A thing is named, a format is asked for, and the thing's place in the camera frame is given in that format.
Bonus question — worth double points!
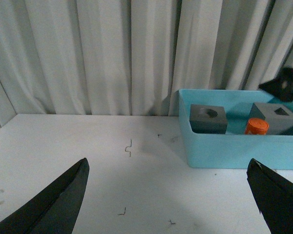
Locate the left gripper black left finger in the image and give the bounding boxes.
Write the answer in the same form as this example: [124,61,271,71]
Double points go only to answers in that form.
[0,158,89,234]

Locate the white pleated curtain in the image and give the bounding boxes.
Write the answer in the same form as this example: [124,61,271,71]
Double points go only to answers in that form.
[0,0,293,128]

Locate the orange cylinder marked 4680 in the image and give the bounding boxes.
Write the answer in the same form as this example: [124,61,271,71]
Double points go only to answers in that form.
[244,117,269,135]

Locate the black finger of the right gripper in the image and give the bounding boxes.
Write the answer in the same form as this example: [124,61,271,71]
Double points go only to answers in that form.
[258,67,293,101]

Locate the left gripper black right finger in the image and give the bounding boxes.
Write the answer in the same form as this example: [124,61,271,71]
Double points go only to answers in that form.
[247,158,293,234]

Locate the gray cube with round hole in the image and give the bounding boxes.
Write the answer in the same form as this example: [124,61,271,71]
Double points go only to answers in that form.
[189,104,228,134]

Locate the light blue plastic box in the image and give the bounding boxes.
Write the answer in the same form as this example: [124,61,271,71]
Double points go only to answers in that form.
[179,89,293,170]

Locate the gray cube with rectangular slot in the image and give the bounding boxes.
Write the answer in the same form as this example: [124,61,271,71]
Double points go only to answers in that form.
[249,102,293,136]

